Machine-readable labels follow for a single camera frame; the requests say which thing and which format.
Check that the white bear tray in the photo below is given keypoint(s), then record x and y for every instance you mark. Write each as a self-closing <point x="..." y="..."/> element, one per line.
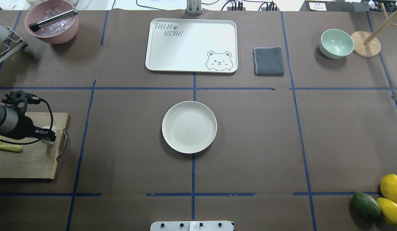
<point x="192" y="45"/>

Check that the wooden cutting board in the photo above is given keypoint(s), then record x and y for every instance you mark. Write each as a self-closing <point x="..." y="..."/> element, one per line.
<point x="38" y="160"/>

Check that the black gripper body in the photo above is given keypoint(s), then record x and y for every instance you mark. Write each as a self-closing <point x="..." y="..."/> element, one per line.
<point x="27" y="125"/>

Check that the pink bowl with ice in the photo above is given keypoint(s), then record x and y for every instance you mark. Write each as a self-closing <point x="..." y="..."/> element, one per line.
<point x="59" y="32"/>

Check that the wooden mug tree stand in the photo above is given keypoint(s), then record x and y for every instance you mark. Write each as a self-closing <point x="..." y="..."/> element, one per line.
<point x="367" y="44"/>

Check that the mint green bowl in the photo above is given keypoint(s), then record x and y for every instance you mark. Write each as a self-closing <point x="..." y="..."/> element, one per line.
<point x="336" y="44"/>

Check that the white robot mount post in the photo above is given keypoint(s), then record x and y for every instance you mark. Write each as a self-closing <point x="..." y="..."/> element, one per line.
<point x="215" y="225"/>

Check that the metal black-tipped tool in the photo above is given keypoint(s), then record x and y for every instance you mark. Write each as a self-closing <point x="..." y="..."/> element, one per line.
<point x="57" y="18"/>

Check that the grey folded cloth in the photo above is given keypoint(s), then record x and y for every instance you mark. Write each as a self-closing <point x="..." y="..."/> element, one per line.
<point x="268" y="61"/>

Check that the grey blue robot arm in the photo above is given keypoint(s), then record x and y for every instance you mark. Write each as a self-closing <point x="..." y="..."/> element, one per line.
<point x="14" y="124"/>

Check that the clear acrylic cup rack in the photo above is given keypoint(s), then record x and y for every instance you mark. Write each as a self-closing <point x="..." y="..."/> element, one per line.
<point x="12" y="44"/>

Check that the aluminium frame post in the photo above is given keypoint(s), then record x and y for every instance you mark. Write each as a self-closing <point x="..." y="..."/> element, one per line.
<point x="194" y="7"/>

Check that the beige round plate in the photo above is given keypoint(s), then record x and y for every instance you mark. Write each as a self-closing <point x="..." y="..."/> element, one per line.
<point x="189" y="127"/>

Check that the green avocado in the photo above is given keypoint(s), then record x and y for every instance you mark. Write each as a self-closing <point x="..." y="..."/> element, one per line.
<point x="365" y="206"/>

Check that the white steamed bun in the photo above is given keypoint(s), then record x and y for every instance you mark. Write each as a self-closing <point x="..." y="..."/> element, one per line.
<point x="51" y="136"/>

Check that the yellow lemon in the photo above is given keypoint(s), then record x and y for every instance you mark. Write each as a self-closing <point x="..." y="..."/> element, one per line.
<point x="388" y="210"/>
<point x="388" y="187"/>

